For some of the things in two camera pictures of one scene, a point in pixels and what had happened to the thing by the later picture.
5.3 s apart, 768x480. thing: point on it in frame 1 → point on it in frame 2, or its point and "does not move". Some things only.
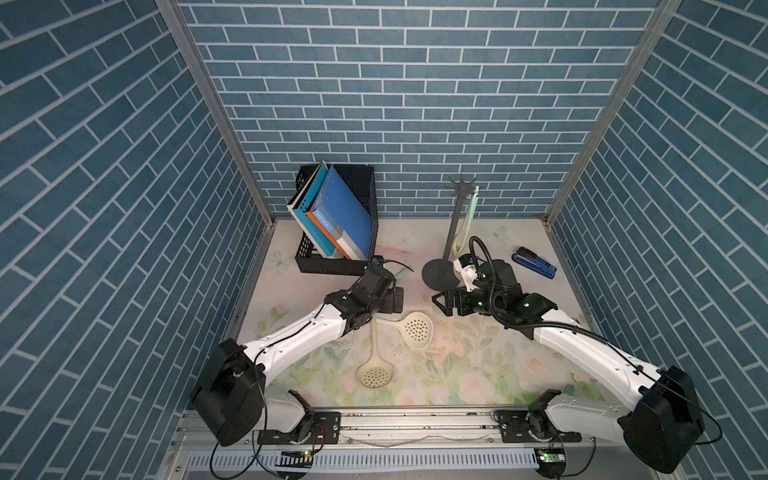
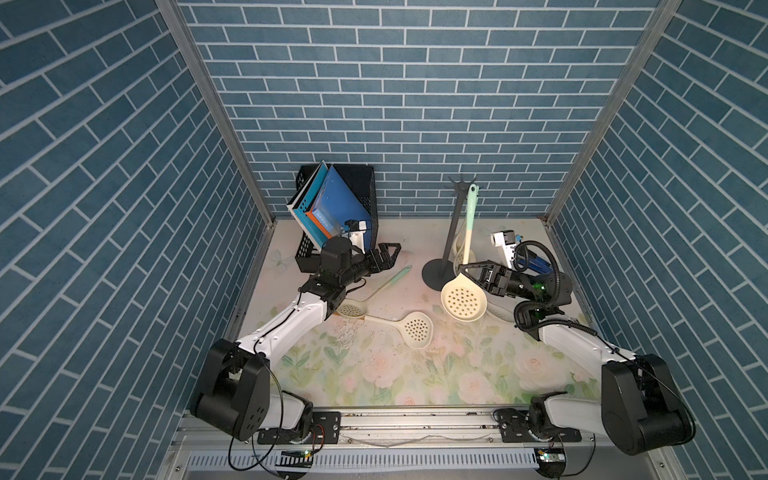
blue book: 344,214 does not move
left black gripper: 389,305 → 383,264
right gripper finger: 453,294 → 486,262
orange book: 328,234 does not move
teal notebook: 305,201 does not move
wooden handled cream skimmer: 417,328 does not move
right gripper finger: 448,308 → 484,285
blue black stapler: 530,260 does not move
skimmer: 467,226 → 456,255
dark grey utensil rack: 442,274 does not move
